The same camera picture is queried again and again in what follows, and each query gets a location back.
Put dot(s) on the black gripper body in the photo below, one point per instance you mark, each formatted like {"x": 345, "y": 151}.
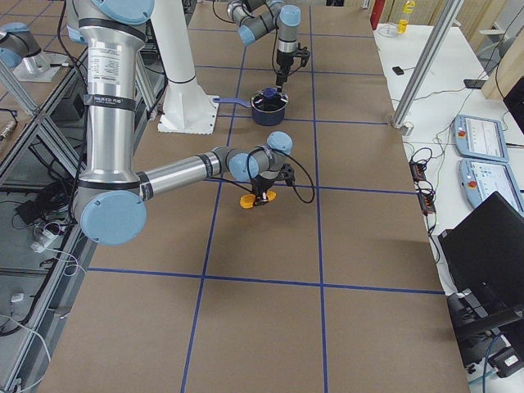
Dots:
{"x": 283, "y": 61}
{"x": 262, "y": 186}

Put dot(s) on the yellow corn cob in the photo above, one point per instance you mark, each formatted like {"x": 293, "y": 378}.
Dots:
{"x": 247, "y": 201}

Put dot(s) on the glass pot lid blue knob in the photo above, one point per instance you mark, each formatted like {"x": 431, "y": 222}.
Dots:
{"x": 269, "y": 100}

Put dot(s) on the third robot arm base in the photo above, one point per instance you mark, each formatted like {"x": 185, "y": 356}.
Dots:
{"x": 22, "y": 54}

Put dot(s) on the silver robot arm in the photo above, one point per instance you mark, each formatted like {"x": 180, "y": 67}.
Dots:
{"x": 255, "y": 19}
{"x": 110, "y": 202}

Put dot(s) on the dark blue saucepan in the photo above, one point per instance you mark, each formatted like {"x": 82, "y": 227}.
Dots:
{"x": 261, "y": 118}

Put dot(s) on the black phone on table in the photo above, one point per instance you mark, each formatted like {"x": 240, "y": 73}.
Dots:
{"x": 397, "y": 70}

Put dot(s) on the black power strip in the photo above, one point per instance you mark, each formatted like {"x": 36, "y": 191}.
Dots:
{"x": 425, "y": 191}

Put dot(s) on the upper teach pendant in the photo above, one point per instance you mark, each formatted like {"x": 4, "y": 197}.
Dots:
{"x": 481, "y": 138}

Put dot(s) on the teach pendant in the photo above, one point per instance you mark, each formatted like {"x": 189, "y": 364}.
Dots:
{"x": 480, "y": 178}
{"x": 481, "y": 138}

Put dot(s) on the lower teach pendant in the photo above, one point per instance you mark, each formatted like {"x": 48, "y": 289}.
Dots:
{"x": 480, "y": 178}

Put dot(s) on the black laptop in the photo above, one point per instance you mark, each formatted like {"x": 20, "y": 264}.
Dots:
{"x": 487, "y": 247}

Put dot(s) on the black power adapter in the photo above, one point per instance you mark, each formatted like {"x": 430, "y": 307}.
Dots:
{"x": 28, "y": 212}

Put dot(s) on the black monitor stand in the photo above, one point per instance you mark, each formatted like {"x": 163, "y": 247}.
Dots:
{"x": 487, "y": 335}

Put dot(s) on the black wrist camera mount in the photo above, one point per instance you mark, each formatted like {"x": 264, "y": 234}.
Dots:
{"x": 287, "y": 174}
{"x": 303, "y": 54}

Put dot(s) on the aluminium frame post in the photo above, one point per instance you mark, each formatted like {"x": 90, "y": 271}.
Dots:
{"x": 436, "y": 38}

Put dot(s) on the black box under frame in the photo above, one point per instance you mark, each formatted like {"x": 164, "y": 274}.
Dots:
{"x": 69, "y": 109}

